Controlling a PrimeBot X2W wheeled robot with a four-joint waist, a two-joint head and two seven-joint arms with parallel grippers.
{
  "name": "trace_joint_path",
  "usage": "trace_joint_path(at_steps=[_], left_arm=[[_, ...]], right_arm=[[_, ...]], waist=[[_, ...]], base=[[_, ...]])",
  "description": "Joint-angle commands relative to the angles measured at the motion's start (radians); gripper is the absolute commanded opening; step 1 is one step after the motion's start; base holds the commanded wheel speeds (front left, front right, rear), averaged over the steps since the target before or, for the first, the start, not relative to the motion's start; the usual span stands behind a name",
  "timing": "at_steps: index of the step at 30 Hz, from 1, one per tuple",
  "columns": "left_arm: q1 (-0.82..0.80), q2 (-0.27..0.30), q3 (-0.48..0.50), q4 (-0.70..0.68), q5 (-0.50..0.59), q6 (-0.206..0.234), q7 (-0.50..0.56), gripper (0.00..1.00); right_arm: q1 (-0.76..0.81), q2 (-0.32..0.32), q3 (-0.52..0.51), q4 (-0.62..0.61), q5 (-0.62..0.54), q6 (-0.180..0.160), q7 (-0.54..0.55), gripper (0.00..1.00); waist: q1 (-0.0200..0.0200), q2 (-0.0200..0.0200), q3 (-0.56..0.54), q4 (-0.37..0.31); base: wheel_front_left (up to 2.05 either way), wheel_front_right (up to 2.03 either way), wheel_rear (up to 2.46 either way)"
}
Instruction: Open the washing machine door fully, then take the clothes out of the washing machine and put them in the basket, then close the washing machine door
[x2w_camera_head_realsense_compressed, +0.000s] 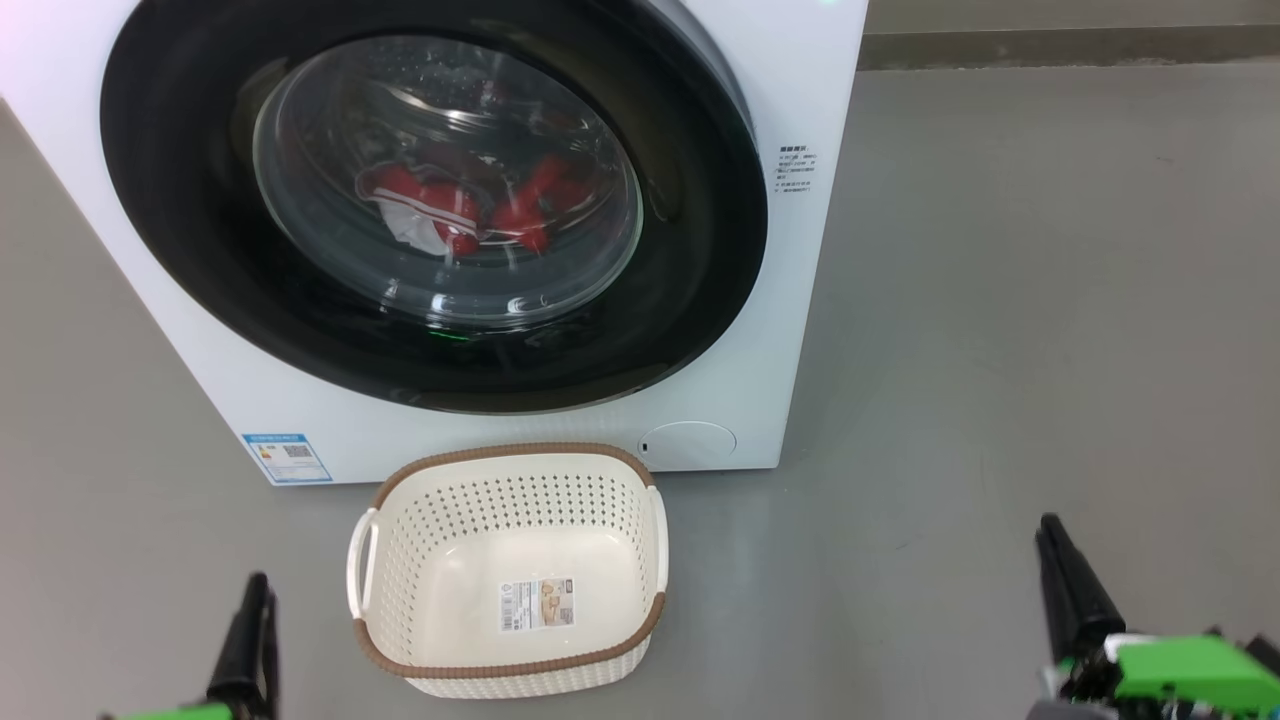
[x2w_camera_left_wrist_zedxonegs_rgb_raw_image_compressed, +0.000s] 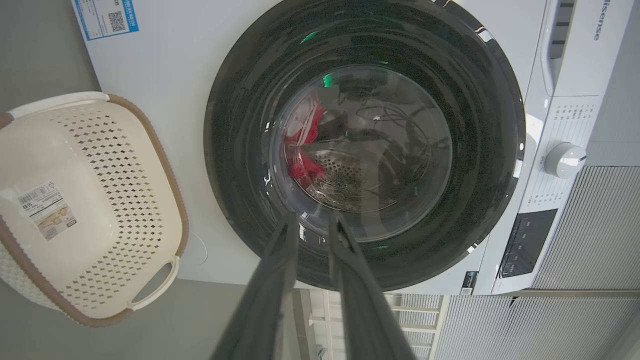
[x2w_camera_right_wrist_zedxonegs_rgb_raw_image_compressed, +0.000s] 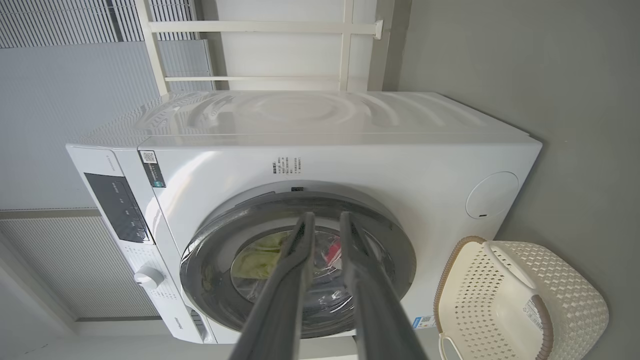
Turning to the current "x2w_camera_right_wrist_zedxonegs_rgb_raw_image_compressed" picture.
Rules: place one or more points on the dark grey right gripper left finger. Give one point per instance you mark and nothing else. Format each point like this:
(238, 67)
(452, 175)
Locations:
(280, 300)

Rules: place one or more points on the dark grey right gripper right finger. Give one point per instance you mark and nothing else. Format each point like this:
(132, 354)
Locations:
(375, 310)

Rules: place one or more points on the red garment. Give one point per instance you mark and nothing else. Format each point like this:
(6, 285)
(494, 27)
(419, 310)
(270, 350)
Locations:
(330, 252)

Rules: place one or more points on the round dark glass washer door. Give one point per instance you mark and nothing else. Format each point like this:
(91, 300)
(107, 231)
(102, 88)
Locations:
(210, 260)

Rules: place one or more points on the cream perforated laundry basket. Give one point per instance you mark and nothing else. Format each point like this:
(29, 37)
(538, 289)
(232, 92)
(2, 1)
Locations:
(490, 300)

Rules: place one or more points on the white front-load washing machine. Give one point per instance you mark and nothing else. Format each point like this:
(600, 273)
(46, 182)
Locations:
(400, 165)

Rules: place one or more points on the printed product label sticker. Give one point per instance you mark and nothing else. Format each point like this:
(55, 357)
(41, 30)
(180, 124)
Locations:
(533, 312)

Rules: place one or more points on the dark washing machine display panel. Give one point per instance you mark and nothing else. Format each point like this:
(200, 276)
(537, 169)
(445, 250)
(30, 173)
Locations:
(117, 205)

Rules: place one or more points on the blue energy label sticker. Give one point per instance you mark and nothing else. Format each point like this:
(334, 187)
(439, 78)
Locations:
(425, 322)

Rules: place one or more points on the white control dial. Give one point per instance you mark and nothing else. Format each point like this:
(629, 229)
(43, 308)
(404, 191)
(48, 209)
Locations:
(148, 277)

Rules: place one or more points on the black text instruction label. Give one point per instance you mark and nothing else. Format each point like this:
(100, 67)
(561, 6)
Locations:
(287, 166)

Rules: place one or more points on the white metal railing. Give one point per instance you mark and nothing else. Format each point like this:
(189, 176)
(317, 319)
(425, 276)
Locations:
(260, 27)

